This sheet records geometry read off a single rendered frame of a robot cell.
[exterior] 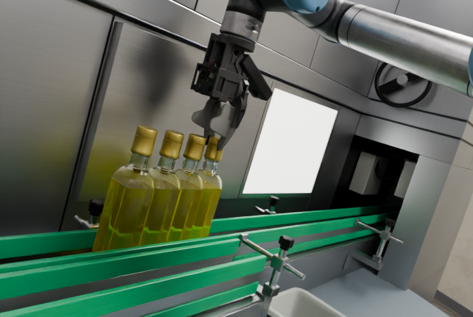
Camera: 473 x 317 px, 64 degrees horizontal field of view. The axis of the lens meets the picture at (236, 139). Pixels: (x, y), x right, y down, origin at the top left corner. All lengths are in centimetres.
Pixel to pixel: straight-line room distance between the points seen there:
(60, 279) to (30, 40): 37
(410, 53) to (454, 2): 104
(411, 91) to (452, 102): 15
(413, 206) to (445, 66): 100
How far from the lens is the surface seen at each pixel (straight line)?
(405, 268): 161
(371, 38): 68
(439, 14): 167
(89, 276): 62
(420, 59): 64
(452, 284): 414
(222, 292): 74
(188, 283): 65
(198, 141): 70
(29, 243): 67
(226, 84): 71
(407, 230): 158
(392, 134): 160
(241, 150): 102
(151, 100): 79
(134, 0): 75
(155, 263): 69
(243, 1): 73
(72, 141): 76
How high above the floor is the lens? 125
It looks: 6 degrees down
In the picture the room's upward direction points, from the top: 17 degrees clockwise
